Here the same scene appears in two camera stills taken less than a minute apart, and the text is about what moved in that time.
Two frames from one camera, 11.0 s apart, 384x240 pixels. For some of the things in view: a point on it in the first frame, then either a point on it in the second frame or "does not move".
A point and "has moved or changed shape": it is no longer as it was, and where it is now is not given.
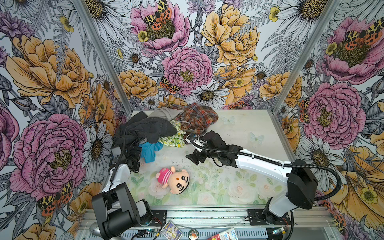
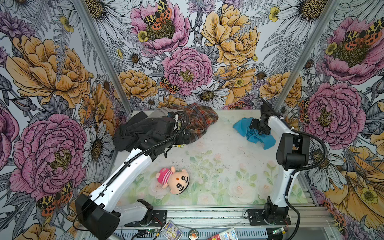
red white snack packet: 230,234 does not move
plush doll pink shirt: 177,181 does not move
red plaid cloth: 195,118 does not move
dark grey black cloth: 144,128 does not move
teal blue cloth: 148,150 has moved or changed shape
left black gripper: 136,151 -> 180,140
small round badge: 193,234 does not move
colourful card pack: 171,232 does not move
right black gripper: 192,156 -> 253,124
